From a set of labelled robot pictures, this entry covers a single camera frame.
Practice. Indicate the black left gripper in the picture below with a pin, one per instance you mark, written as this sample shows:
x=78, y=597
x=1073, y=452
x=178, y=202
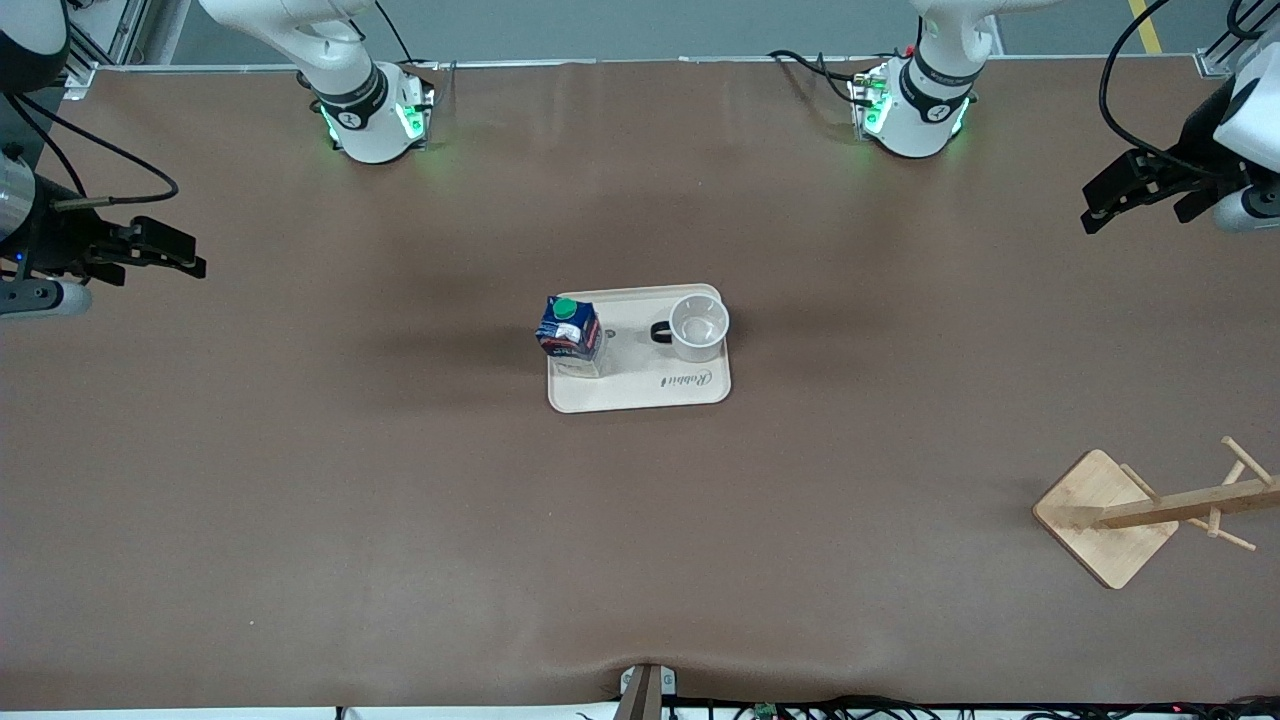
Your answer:
x=1197, y=152

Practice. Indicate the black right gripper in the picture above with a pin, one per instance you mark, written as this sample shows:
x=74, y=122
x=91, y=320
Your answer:
x=52, y=244

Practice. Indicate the blue milk carton green cap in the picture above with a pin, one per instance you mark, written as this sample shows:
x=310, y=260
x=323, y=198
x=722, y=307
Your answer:
x=572, y=335

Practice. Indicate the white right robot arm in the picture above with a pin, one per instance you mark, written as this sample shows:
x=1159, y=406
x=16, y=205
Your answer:
x=365, y=125

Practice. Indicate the cream tray with rabbit print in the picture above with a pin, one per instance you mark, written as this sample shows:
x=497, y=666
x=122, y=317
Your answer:
x=650, y=385

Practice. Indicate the wooden mug stand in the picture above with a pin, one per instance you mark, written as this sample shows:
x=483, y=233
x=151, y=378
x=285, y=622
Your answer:
x=1100, y=530

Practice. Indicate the brown table cover sheet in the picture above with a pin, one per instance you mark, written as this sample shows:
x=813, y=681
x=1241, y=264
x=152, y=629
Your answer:
x=640, y=560

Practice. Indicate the aluminium frame post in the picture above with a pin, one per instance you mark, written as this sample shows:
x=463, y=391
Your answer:
x=1225, y=55
x=120, y=35

